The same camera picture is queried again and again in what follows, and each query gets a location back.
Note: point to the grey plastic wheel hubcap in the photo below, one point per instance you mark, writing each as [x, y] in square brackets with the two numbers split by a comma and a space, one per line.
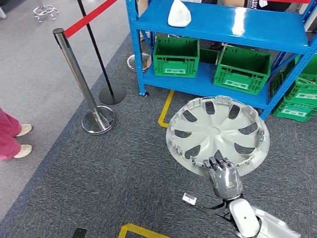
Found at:
[215, 134]

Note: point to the person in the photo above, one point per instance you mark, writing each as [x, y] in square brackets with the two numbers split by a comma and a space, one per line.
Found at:
[255, 4]
[8, 138]

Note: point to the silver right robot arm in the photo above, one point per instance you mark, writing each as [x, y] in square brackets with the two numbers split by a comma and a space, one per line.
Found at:
[244, 216]

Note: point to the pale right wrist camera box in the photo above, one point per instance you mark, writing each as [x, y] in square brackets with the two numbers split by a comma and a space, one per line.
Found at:
[189, 199]

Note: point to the black stanchion post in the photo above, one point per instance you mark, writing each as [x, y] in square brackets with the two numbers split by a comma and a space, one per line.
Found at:
[112, 95]

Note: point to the green plastic crate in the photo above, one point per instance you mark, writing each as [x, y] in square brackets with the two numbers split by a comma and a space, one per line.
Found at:
[176, 57]
[306, 87]
[294, 113]
[241, 70]

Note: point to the blue metal shelf rack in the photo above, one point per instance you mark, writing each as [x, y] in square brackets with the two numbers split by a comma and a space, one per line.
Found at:
[223, 29]

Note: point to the white mirror cover part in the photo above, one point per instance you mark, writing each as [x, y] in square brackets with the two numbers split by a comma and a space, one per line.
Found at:
[179, 16]

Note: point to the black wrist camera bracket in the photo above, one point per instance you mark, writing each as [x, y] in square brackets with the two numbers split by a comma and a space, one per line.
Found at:
[210, 208]

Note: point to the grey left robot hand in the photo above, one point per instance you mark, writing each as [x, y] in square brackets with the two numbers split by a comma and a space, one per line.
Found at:
[79, 234]

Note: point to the chrome stool base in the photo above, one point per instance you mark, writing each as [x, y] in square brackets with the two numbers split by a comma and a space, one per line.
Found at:
[45, 11]

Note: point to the short red barrier belt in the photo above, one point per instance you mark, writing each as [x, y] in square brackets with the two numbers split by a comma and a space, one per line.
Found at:
[87, 19]

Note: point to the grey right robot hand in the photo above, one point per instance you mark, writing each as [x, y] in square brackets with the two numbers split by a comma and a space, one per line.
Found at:
[226, 182]

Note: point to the chrome stanchion post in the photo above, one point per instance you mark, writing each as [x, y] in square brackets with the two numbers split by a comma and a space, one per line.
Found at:
[97, 120]

